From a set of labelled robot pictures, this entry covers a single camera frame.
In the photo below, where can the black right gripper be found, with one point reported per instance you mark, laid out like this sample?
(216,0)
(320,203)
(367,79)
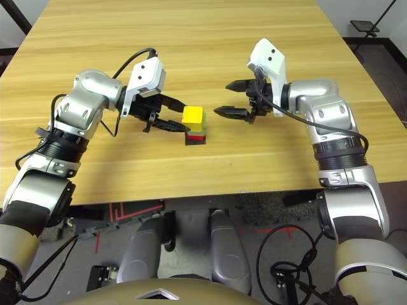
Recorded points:
(260,98)

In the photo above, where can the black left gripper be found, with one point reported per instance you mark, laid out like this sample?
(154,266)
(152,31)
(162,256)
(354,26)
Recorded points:
(144,109)

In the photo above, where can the yellow wooden block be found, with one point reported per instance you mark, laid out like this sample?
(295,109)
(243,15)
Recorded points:
(192,115)

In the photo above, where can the green wooden block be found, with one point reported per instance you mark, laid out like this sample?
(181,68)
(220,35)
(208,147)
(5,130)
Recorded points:
(198,127)

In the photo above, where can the red wooden block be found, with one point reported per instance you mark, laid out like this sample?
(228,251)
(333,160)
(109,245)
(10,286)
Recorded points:
(196,137)

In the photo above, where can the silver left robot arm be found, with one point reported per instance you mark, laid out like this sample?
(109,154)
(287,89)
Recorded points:
(86,98)

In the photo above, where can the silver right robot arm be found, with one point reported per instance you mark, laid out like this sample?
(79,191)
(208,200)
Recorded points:
(330,114)

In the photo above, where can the black square tape marker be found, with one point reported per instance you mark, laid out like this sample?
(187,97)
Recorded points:
(195,143)

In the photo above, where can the black mat with red lines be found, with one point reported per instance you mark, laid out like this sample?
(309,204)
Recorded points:
(135,211)

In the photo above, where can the grey robot left leg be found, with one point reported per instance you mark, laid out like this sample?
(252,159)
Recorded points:
(140,251)

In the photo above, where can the grey robot leg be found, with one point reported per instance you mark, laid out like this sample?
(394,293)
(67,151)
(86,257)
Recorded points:
(140,251)
(227,251)

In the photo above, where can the grey robot right leg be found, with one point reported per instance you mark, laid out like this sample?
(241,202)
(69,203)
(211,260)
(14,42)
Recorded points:
(227,251)

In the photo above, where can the red tape strip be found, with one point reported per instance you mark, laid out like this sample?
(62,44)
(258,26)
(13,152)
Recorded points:
(98,243)

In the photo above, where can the black stand with plate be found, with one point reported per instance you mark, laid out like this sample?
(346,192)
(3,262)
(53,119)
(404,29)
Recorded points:
(365,26)

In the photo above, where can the black floor box with screws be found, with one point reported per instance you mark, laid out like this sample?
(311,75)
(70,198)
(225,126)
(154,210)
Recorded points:
(101,277)

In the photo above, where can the olive robot torso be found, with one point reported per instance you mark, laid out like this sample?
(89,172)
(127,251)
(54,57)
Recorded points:
(127,295)

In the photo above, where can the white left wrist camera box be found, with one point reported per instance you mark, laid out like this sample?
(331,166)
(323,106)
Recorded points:
(146,74)

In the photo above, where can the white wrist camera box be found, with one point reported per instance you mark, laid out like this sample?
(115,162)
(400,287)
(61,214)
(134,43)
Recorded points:
(146,74)
(270,57)

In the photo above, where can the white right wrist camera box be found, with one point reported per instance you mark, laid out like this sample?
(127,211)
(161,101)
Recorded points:
(270,57)

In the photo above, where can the black metal frame bar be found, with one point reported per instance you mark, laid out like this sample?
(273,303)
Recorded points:
(19,12)

